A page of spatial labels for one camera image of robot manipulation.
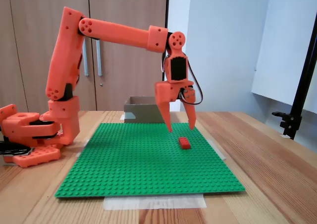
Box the metal cabinet door handle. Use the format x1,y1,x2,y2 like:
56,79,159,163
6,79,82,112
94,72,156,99
95,39,103,77
82,38,90,77

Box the red lego block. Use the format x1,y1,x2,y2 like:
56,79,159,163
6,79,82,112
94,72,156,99
178,136,192,150

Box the green lego baseplate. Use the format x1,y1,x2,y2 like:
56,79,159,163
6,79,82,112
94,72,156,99
54,122,246,199

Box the open cardboard box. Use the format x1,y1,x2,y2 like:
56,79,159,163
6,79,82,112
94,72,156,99
123,96,171,124

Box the thin gripper servo cable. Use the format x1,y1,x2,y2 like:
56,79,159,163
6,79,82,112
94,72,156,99
179,59,204,106

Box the brown wooden cabinet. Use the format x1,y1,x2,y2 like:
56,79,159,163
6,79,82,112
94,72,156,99
0,0,170,113

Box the white wall panel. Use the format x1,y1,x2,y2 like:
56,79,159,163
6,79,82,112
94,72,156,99
251,0,317,114

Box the black stand with clamp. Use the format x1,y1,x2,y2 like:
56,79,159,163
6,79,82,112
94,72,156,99
271,19,317,141

